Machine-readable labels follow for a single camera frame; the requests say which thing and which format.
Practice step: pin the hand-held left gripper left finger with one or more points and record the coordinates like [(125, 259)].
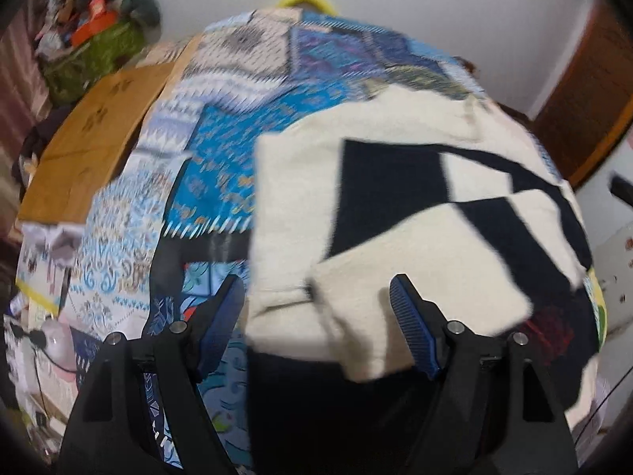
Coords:
[(221, 324)]

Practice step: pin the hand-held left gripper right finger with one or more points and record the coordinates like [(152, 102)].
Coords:
[(414, 329)]

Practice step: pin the cream and black patterned garment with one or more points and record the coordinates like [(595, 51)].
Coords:
[(395, 237)]

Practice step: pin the pink round lamp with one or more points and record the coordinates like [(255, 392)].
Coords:
[(55, 344)]

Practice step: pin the blue patchwork blanket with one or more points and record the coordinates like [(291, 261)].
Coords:
[(237, 123)]

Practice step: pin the brown cardboard sheet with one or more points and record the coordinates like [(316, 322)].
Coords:
[(94, 138)]

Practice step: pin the brown wooden door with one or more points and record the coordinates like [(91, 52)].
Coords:
[(588, 94)]

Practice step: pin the green bag of clutter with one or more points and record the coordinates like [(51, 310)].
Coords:
[(94, 34)]

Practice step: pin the yellow rounded object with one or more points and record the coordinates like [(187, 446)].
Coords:
[(302, 0)]

